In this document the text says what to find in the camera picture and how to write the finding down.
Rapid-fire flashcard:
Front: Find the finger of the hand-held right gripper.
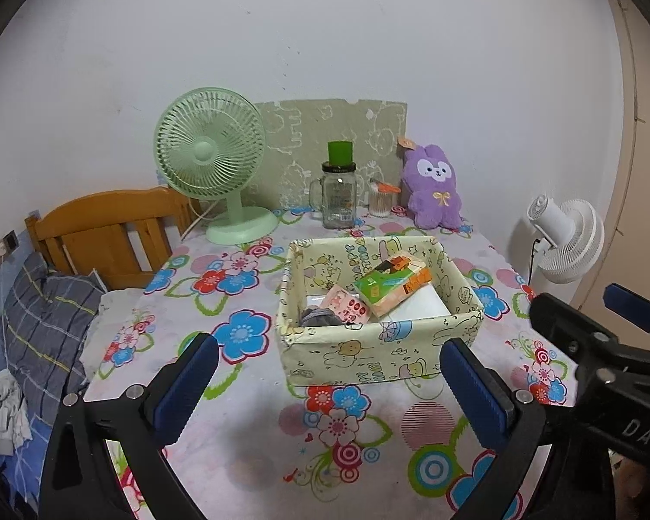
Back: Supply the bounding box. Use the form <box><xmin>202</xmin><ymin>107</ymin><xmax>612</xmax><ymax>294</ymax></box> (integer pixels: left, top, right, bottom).
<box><xmin>529</xmin><ymin>291</ymin><xmax>650</xmax><ymax>424</ymax></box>
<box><xmin>603</xmin><ymin>283</ymin><xmax>650</xmax><ymax>361</ymax></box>

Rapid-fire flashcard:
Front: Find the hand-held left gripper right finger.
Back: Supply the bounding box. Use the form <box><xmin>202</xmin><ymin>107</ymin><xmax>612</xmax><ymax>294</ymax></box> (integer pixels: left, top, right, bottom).
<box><xmin>439</xmin><ymin>337</ymin><xmax>613</xmax><ymax>520</ymax></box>

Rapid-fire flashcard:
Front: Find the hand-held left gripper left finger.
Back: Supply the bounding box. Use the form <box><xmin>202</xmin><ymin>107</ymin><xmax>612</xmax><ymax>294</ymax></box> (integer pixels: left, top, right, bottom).
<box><xmin>38</xmin><ymin>331</ymin><xmax>221</xmax><ymax>520</ymax></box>

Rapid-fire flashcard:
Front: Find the white soft tissue pack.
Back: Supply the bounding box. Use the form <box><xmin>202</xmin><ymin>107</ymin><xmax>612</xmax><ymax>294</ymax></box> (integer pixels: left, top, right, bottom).
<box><xmin>384</xmin><ymin>284</ymin><xmax>452</xmax><ymax>322</ymax></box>

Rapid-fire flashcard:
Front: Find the yellow cartoon fabric storage box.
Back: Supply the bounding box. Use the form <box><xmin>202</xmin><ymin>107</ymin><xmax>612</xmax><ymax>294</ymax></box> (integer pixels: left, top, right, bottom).
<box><xmin>275</xmin><ymin>234</ymin><xmax>485</xmax><ymax>385</ymax></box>

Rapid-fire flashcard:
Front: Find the cartoon print tissue pack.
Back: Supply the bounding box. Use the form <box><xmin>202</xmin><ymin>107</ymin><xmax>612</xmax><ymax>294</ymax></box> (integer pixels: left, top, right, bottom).
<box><xmin>353</xmin><ymin>253</ymin><xmax>433</xmax><ymax>319</ymax></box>

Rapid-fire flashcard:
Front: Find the dark grey sock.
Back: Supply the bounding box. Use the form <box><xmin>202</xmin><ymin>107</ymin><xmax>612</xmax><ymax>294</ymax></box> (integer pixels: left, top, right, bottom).
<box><xmin>300</xmin><ymin>306</ymin><xmax>348</xmax><ymax>328</ymax></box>

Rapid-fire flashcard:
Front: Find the pink packet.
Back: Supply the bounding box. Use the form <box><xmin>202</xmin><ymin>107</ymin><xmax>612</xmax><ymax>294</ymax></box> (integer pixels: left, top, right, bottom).
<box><xmin>322</xmin><ymin>284</ymin><xmax>372</xmax><ymax>326</ymax></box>

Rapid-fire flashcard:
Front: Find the white floor fan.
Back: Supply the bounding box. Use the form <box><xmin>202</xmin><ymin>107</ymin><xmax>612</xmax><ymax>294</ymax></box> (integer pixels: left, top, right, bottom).
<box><xmin>523</xmin><ymin>193</ymin><xmax>606</xmax><ymax>285</ymax></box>

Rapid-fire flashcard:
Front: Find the beige wooden door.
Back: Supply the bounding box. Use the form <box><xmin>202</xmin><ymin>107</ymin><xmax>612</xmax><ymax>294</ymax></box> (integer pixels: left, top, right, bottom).
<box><xmin>569</xmin><ymin>0</ymin><xmax>650</xmax><ymax>331</ymax></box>

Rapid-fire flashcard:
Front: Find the grey plaid pillow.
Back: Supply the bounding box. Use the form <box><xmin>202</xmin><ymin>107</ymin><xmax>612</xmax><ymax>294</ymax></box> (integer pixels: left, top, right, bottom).
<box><xmin>0</xmin><ymin>254</ymin><xmax>106</xmax><ymax>423</ymax></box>

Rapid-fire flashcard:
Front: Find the white crumpled cloth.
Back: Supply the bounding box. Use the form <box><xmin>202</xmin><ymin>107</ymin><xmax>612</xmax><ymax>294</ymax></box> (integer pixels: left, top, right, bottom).
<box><xmin>0</xmin><ymin>371</ymin><xmax>33</xmax><ymax>456</ymax></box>

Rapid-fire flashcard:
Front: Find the purple plush bunny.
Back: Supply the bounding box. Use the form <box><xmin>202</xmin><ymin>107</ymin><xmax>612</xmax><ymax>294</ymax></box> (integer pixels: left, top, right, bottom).
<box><xmin>397</xmin><ymin>135</ymin><xmax>463</xmax><ymax>230</ymax></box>

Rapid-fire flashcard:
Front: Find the blue bed sheet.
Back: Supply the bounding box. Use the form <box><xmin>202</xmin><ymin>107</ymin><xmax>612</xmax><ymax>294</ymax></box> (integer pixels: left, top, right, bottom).
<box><xmin>0</xmin><ymin>422</ymin><xmax>55</xmax><ymax>520</ymax></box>

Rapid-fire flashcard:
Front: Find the cotton swab jar orange lid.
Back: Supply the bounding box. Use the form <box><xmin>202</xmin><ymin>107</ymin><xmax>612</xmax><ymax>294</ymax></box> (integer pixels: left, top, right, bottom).
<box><xmin>369</xmin><ymin>179</ymin><xmax>400</xmax><ymax>218</ymax></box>

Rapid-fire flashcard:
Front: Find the glass mug jar green lid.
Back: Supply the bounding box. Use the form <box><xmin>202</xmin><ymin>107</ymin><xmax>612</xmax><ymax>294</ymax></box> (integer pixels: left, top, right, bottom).
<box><xmin>309</xmin><ymin>141</ymin><xmax>361</xmax><ymax>230</ymax></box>

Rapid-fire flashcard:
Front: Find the green desk fan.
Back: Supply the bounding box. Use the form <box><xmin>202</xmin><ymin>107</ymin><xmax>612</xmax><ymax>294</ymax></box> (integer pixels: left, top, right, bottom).
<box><xmin>153</xmin><ymin>87</ymin><xmax>278</xmax><ymax>247</ymax></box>

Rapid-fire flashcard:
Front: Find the green cartoon print board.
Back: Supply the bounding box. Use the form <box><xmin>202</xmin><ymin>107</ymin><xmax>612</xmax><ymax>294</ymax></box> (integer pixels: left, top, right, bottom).
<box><xmin>254</xmin><ymin>98</ymin><xmax>409</xmax><ymax>212</ymax></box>

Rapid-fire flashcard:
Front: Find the green fan power cord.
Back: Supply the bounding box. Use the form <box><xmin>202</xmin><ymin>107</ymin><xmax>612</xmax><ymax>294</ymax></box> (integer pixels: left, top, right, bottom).
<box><xmin>181</xmin><ymin>200</ymin><xmax>218</xmax><ymax>239</ymax></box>

